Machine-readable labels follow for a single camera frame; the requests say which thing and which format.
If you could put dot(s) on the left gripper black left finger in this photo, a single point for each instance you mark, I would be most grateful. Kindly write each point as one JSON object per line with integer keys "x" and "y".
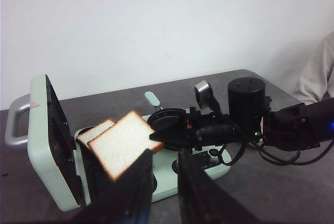
{"x": 128, "y": 200}

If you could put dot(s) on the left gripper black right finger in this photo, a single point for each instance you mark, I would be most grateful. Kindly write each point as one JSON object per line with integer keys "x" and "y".
{"x": 202, "y": 200}

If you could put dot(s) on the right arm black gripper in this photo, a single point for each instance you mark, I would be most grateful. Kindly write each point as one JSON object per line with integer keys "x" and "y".
{"x": 201, "y": 130}

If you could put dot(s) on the white bread slice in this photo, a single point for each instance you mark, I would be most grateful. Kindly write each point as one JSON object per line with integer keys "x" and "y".
{"x": 94, "y": 132}
{"x": 118, "y": 147}

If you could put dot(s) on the mint green sandwich maker lid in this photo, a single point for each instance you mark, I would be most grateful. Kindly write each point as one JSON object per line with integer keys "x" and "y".
{"x": 37, "y": 122}

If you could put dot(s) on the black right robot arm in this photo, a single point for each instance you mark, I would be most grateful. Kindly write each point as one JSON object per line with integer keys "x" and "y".
{"x": 250, "y": 118}

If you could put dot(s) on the mint green breakfast maker base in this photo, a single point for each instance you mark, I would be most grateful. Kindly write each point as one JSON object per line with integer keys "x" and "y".
{"x": 168, "y": 173}

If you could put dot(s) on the black round frying pan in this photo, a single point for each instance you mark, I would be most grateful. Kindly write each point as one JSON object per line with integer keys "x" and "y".
{"x": 162, "y": 118}

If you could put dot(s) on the right silver control knob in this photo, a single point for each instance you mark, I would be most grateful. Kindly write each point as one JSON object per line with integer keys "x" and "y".
{"x": 213, "y": 155}

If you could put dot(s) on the person in beige clothing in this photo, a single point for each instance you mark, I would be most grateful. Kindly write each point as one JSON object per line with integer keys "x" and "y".
{"x": 315, "y": 83}

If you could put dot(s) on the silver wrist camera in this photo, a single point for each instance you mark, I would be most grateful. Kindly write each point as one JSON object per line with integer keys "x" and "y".
{"x": 204, "y": 95}

